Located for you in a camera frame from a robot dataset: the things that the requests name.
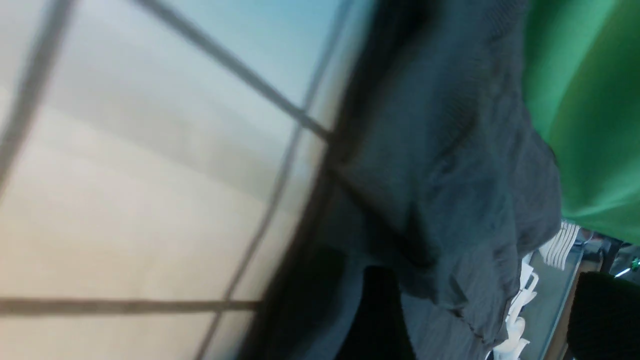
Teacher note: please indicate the dark gray long-sleeve shirt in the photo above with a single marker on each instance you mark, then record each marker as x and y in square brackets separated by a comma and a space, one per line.
[434, 187]

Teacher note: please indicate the white grid paper mat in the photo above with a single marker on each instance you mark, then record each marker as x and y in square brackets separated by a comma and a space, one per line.
[156, 158]

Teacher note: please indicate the white plastic hangers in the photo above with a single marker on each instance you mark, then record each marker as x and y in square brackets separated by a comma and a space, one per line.
[546, 279]

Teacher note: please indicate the green backdrop cloth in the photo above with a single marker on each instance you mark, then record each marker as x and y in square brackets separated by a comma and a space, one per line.
[582, 88]

